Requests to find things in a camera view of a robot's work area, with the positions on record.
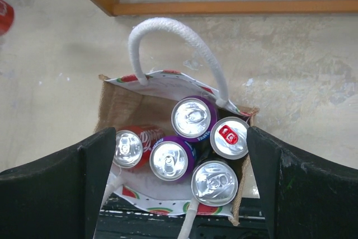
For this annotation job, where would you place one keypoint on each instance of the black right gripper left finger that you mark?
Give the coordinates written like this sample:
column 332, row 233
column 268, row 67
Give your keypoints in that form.
column 59, row 195

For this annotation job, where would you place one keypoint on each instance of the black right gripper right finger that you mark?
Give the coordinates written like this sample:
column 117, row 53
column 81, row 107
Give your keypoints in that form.
column 302, row 195

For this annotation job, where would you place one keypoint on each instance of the red cola can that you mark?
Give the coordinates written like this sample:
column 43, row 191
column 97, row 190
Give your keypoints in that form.
column 134, row 144
column 7, row 16

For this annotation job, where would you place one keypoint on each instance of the purple fanta can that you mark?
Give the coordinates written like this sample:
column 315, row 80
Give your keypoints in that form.
column 172, row 158
column 193, row 118

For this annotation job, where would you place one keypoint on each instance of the watermelon print canvas bag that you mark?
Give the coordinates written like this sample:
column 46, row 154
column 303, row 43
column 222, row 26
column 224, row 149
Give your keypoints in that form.
column 149, row 98

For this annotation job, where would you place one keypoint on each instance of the red tab soda can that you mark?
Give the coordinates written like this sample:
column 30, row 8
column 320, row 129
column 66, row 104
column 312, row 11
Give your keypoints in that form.
column 228, row 138

